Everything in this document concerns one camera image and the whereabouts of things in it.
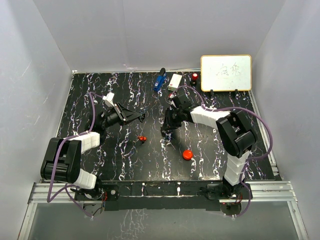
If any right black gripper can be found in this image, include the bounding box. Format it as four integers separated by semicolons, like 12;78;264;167
162;107;184;131

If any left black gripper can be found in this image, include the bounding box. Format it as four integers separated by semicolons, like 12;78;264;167
101;102;141;129

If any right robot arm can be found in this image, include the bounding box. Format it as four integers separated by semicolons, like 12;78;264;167
161;93;258;200

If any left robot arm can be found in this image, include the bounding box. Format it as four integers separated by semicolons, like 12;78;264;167
40;102;145;200

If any red round case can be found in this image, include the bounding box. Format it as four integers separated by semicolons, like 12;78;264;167
182;149;193;161

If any red earbud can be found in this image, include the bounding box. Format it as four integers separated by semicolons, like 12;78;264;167
138;136;147;142

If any blue stapler tool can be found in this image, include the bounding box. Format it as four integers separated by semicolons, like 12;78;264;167
153;67;167;92

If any white rectangular box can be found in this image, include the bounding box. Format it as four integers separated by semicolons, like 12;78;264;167
168;73;182;92

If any red cap black bottle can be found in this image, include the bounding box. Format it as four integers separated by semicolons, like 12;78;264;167
190;73;198;85

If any white dry-erase board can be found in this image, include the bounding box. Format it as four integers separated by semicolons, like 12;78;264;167
200;54;252;92

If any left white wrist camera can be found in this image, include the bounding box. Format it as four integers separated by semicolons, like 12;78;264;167
102;92;115;108

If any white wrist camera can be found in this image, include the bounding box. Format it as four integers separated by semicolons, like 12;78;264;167
102;92;115;108
168;92;177;100

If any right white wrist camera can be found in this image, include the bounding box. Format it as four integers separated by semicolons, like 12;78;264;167
168;92;177;100

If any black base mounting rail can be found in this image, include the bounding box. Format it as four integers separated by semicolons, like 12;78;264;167
75;180;253;212

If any aluminium frame rail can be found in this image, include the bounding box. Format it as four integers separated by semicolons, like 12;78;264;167
18;180;308;240

